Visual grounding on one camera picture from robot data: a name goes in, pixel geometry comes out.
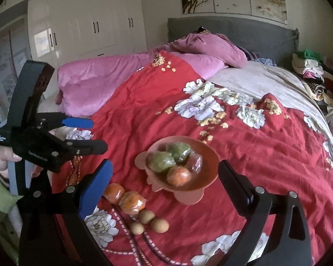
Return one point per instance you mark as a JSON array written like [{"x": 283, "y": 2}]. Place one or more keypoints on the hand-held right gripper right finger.
[{"x": 236, "y": 185}]

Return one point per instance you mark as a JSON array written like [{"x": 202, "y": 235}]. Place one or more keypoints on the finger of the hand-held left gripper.
[
  {"x": 77, "y": 123},
  {"x": 91, "y": 147}
]

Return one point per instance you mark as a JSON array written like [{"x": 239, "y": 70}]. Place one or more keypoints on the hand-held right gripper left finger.
[{"x": 95, "y": 191}]

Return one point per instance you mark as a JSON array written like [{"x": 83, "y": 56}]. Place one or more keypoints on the orange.
[
  {"x": 114, "y": 192},
  {"x": 132, "y": 202},
  {"x": 179, "y": 176}
]

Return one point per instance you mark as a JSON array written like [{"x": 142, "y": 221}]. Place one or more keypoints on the pink plastic bowl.
[{"x": 205, "y": 183}]

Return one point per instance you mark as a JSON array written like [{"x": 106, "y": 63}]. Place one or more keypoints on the small red fruit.
[{"x": 195, "y": 164}]

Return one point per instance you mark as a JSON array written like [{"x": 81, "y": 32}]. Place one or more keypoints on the round brown fruit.
[
  {"x": 159, "y": 224},
  {"x": 146, "y": 216},
  {"x": 136, "y": 227}
]

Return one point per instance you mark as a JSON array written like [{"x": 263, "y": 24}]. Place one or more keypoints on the small green fruit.
[{"x": 180, "y": 151}]

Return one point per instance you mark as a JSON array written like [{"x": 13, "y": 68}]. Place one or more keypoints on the large green fruit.
[{"x": 160, "y": 162}]

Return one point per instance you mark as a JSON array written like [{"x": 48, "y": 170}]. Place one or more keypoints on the person's left hand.
[{"x": 0, "y": 160}]

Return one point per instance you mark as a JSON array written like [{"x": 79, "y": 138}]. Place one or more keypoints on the red floral quilt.
[{"x": 266, "y": 158}]

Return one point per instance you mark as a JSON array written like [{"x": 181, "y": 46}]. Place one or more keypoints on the pink blanket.
[{"x": 94, "y": 83}]

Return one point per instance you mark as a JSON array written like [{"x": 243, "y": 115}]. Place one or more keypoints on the beige blanket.
[{"x": 255, "y": 77}]

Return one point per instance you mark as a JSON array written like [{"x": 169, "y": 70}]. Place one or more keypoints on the white wardrobe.
[{"x": 100, "y": 11}]

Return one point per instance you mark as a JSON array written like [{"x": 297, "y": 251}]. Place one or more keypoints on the dark striped pillow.
[{"x": 258, "y": 58}]

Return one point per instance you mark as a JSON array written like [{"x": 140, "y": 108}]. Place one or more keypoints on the pile of folded clothes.
[{"x": 308, "y": 66}]

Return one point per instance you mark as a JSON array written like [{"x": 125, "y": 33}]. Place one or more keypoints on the grey padded headboard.
[{"x": 252, "y": 36}]

